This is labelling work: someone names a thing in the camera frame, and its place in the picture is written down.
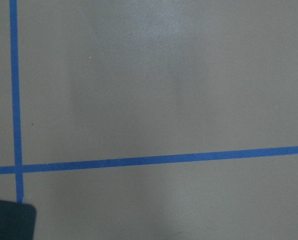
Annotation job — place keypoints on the black mouse pad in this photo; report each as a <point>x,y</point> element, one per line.
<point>17,220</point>

